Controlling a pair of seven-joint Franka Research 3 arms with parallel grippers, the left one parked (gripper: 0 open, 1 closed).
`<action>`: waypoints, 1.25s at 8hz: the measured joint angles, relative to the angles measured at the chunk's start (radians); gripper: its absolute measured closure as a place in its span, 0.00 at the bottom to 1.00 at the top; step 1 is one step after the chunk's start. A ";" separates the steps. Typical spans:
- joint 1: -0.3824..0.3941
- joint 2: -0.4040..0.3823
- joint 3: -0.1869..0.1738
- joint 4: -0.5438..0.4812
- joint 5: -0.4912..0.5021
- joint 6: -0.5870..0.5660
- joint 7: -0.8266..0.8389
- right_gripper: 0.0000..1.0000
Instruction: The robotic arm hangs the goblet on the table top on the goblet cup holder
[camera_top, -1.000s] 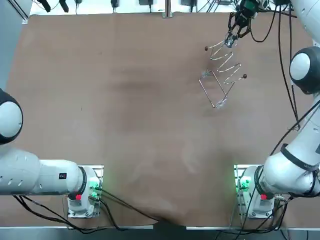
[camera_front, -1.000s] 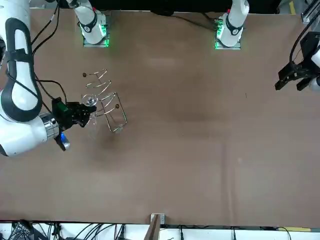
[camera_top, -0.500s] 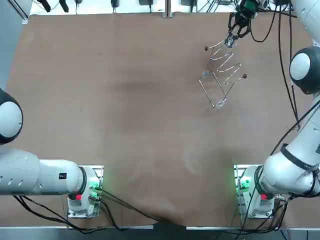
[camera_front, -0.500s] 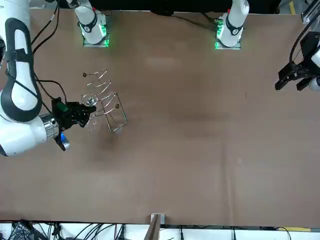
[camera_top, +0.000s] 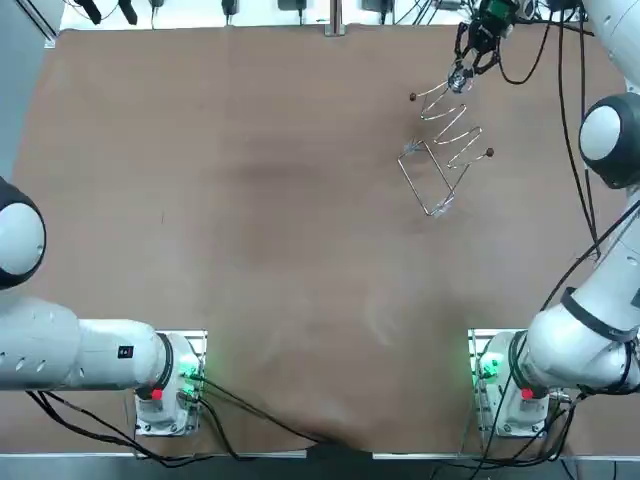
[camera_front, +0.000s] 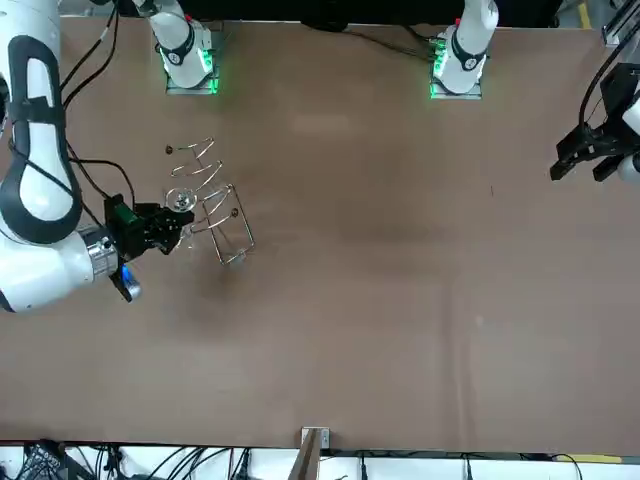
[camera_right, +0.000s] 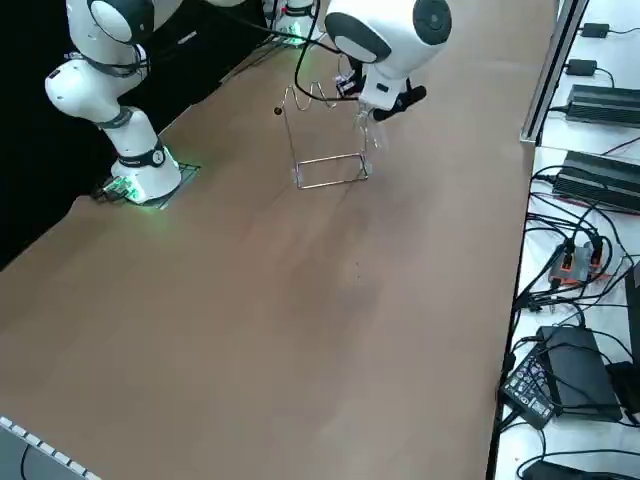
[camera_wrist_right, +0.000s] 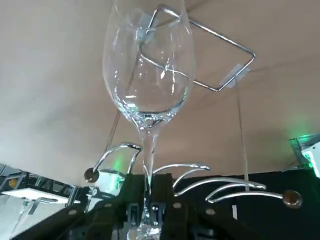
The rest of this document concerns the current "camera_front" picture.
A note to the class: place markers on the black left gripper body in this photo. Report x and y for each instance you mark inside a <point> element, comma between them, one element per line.
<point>620,95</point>

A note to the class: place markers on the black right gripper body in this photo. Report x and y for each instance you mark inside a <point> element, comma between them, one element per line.
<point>132,230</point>

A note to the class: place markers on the clear glass goblet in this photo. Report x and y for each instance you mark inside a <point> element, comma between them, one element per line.
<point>180,199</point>

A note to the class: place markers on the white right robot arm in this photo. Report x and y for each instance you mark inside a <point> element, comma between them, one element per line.
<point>37,175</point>

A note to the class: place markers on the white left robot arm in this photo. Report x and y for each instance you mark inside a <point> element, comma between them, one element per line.
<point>467,45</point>

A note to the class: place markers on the black adapter with white print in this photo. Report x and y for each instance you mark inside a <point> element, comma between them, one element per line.
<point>45,460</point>

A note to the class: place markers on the aluminium frame profile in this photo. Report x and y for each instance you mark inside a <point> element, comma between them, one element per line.
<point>620,22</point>

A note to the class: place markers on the aluminium profile post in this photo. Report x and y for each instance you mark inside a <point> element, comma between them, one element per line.
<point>312,455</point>

